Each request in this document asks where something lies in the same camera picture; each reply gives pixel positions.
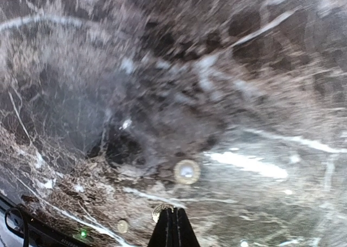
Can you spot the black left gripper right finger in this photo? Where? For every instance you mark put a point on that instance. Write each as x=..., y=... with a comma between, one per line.
x=183, y=234

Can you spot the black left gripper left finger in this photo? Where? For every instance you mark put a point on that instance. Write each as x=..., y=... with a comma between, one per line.
x=162, y=235

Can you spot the round crystal halo earring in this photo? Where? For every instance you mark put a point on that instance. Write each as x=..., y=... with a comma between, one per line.
x=159, y=208

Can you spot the round pearl halo earring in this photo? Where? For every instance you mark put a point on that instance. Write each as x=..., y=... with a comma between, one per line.
x=187, y=172

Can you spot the small round earring back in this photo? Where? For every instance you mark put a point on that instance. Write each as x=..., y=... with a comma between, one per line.
x=122, y=226

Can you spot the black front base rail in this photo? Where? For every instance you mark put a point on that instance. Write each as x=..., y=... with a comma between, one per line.
x=32, y=231

